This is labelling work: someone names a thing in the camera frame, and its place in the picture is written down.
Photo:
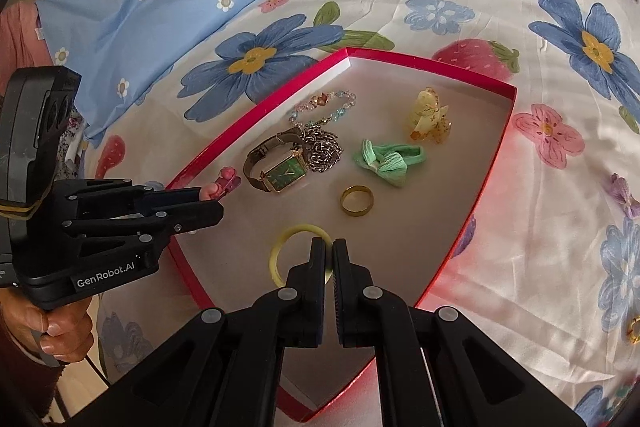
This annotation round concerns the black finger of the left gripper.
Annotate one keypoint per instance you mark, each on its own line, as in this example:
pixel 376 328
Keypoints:
pixel 103 193
pixel 149 225

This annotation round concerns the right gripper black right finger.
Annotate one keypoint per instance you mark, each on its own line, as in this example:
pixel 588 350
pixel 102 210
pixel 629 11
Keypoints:
pixel 436 368

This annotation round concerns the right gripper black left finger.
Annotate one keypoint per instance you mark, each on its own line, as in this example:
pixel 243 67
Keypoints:
pixel 221 369

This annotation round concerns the pink heart hair clip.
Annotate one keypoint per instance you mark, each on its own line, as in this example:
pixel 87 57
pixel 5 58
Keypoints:
pixel 227 181

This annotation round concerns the green face gold watch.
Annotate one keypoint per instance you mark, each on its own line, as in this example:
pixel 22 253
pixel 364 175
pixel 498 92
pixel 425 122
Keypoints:
pixel 286 172

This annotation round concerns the yellow hair band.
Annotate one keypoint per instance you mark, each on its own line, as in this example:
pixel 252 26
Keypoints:
pixel 287 234

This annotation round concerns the yellow translucent hair claw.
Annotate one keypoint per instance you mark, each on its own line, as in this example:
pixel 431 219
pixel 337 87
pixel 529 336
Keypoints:
pixel 428 118

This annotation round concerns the yellow beaded hair loop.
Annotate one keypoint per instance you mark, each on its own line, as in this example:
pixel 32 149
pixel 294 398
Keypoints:
pixel 633 330

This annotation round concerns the red jewelry box tray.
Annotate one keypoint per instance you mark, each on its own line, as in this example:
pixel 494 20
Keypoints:
pixel 404 235

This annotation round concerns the person's left hand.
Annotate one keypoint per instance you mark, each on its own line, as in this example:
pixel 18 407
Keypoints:
pixel 64 333

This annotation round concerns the floral patterned cloth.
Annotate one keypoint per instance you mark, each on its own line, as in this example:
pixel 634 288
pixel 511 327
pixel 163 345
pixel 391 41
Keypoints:
pixel 71 147

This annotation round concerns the floral white bed sheet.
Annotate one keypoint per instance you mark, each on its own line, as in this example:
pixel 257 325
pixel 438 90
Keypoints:
pixel 547 266

